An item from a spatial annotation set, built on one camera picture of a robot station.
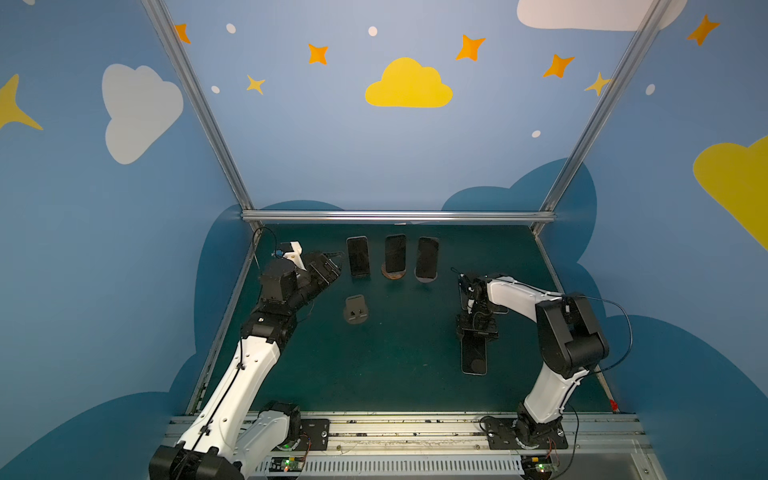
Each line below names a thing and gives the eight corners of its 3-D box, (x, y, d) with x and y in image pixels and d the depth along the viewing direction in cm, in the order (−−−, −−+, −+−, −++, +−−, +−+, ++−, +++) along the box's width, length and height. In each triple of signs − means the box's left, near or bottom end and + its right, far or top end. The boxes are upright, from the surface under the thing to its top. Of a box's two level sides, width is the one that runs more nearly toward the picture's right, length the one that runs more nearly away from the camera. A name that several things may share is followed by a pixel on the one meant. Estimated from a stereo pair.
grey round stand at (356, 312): (347, 324, 97) (344, 308, 89) (349, 311, 100) (346, 294, 92) (367, 324, 97) (366, 308, 89) (368, 311, 100) (367, 294, 92)
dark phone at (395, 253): (385, 279, 109) (385, 248, 96) (385, 266, 113) (385, 234, 100) (404, 279, 110) (407, 248, 96) (403, 266, 114) (406, 234, 100)
